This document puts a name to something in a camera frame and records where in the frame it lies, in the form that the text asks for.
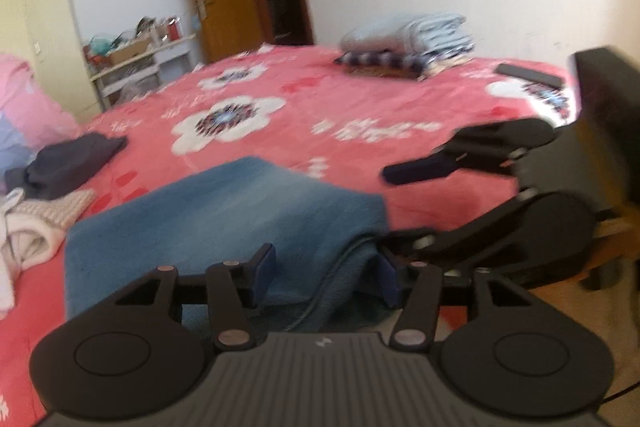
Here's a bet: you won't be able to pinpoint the folded plaid garment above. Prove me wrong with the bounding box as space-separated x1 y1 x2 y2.
335 49 437 81

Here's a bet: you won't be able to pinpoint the clear plastic bag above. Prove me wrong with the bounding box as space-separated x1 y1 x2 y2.
117 79 151 104

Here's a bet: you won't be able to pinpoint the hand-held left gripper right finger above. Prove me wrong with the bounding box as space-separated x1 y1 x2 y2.
377 252 539 352

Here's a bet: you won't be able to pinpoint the white sweatshirt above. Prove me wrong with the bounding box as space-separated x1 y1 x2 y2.
0 187 27 314

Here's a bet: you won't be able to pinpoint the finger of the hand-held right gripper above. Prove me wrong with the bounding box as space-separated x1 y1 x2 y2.
384 196 532 264
382 118 556 186

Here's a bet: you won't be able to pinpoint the black remote control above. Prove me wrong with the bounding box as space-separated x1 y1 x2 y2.
494 63 565 89

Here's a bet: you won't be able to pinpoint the white desk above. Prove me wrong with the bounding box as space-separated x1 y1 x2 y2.
89 33 199 111

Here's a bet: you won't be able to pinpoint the dark grey garment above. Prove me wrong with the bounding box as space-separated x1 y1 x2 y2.
5 133 129 202

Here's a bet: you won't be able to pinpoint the pink grey floral quilt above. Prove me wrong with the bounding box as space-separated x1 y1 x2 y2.
0 53 82 178

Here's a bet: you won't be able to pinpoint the folded beige garment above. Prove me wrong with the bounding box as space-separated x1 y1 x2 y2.
425 54 472 78

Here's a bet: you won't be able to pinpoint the blue denim jeans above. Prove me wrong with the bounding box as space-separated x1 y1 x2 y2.
64 157 442 339

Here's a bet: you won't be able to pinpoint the cream wardrobe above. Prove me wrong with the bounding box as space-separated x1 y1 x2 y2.
0 0 104 124

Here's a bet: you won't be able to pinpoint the folded light blue garment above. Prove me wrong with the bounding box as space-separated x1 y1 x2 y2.
340 12 475 58

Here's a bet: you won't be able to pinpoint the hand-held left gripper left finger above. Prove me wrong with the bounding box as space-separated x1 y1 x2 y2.
115 243 277 352

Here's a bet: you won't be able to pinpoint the red floral bed blanket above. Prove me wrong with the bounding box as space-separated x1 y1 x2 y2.
0 44 582 427

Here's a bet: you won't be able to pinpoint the cardboard box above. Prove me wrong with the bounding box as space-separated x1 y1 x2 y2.
107 38 151 67

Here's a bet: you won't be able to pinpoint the cream knit fleece sweater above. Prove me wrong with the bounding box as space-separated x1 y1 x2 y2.
5 189 97 269

